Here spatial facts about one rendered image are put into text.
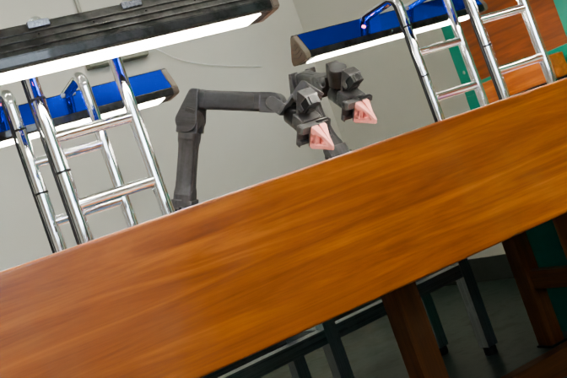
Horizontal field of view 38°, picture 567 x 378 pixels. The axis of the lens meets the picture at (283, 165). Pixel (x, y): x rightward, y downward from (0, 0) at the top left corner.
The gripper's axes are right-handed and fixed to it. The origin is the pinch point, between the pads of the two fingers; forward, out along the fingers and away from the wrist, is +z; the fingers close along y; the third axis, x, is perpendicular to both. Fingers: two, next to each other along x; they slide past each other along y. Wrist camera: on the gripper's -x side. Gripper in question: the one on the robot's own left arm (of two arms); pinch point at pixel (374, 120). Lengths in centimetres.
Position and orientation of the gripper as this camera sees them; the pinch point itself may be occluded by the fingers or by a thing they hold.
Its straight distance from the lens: 236.5
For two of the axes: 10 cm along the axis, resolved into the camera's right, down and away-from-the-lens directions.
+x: -0.2, 8.3, 5.6
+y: 8.4, -2.8, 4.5
